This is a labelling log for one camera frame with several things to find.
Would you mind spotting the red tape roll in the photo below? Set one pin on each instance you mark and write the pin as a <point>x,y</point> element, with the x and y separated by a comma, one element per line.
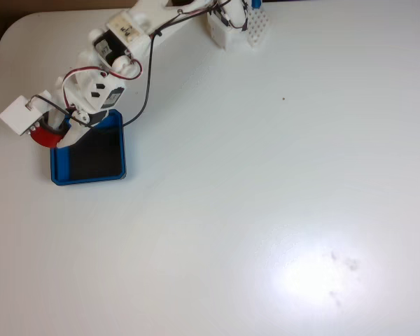
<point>43,140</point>

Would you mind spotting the blue box black inside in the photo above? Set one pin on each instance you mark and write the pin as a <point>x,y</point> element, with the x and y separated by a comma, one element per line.
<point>57,168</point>

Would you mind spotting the white perforated block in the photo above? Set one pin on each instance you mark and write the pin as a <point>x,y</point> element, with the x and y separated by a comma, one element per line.
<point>257,28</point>

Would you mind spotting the blue clamp piece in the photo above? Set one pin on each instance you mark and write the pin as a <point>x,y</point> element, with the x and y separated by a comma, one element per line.
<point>256,3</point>

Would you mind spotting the white camera box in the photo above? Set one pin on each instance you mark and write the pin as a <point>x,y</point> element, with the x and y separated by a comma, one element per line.
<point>19,115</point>

